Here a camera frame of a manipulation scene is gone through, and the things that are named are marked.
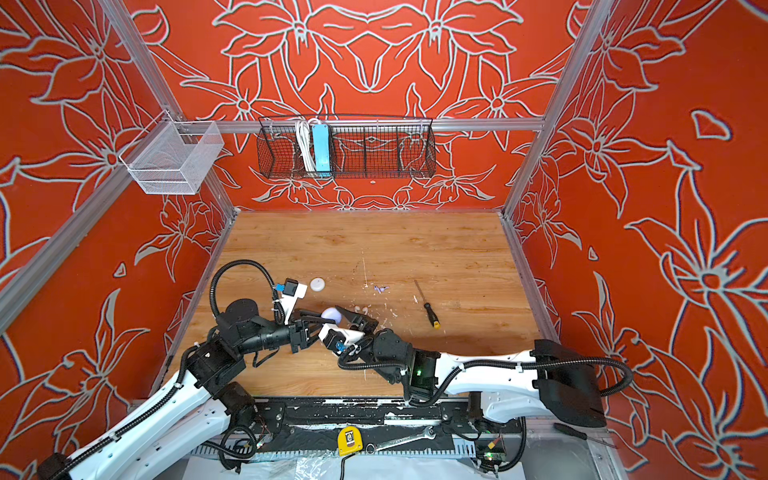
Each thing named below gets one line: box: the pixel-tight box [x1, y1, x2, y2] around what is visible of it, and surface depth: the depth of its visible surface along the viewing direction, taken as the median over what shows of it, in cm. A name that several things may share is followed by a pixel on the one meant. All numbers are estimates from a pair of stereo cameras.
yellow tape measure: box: [337, 425, 363, 457], surface depth 70 cm
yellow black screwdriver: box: [414, 280, 441, 329], surface depth 91 cm
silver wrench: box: [366, 426, 436, 454], surface depth 71 cm
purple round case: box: [320, 307, 342, 325], surface depth 67 cm
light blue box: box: [312, 124, 331, 173], surface depth 91 cm
